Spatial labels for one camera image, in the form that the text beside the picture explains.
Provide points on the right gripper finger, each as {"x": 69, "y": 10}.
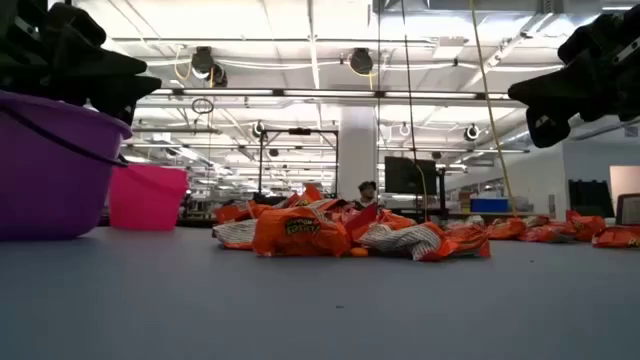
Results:
{"x": 547, "y": 127}
{"x": 555, "y": 90}

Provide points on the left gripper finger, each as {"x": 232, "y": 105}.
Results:
{"x": 95, "y": 65}
{"x": 125, "y": 95}

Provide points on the silver candy wrapper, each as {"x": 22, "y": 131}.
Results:
{"x": 475, "y": 220}

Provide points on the small orange round candy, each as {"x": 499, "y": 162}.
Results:
{"x": 359, "y": 252}

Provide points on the black panel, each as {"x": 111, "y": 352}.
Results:
{"x": 590, "y": 200}

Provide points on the blue storage bin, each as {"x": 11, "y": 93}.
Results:
{"x": 490, "y": 205}

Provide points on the pink plastic bucket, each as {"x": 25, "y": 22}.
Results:
{"x": 147, "y": 200}

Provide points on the purple plastic bucket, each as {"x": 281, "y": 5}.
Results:
{"x": 50, "y": 175}

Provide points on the dark office chair back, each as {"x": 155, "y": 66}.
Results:
{"x": 630, "y": 210}

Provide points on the black monitor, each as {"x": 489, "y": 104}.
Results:
{"x": 410, "y": 175}

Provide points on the white building column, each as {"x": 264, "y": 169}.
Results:
{"x": 357, "y": 150}

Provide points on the person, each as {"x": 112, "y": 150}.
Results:
{"x": 367, "y": 192}

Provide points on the long ceiling light bar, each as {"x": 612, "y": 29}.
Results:
{"x": 325, "y": 93}

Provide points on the red Skittles Gummies pack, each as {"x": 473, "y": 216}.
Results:
{"x": 361, "y": 222}

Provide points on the black metal frame rig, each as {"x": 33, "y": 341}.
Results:
{"x": 300, "y": 131}

